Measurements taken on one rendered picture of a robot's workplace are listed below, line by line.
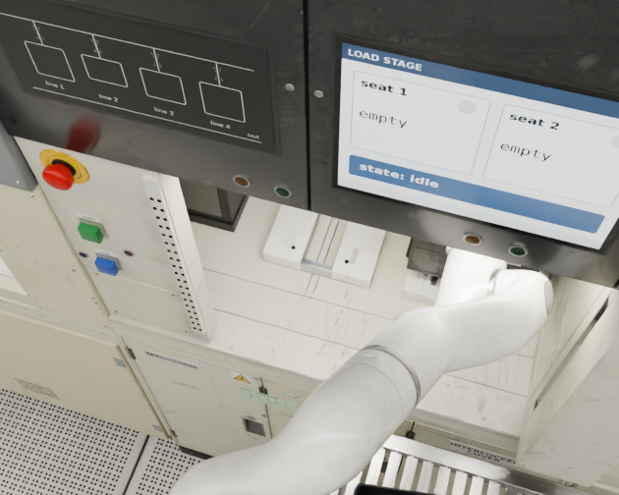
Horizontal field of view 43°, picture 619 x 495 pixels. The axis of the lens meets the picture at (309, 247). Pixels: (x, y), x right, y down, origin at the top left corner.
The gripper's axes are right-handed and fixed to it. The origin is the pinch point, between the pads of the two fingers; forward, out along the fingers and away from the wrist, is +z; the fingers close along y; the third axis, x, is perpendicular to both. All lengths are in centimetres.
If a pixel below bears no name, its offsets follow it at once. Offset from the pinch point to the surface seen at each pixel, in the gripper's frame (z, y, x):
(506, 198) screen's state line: -30.2, -0.2, 32.2
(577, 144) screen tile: -30, 4, 42
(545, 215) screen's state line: -30.1, 4.0, 31.0
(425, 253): -8.6, -7.7, -18.0
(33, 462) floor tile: -46, -99, -120
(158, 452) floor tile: -33, -66, -120
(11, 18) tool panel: -31, -52, 42
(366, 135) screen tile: -30, -15, 37
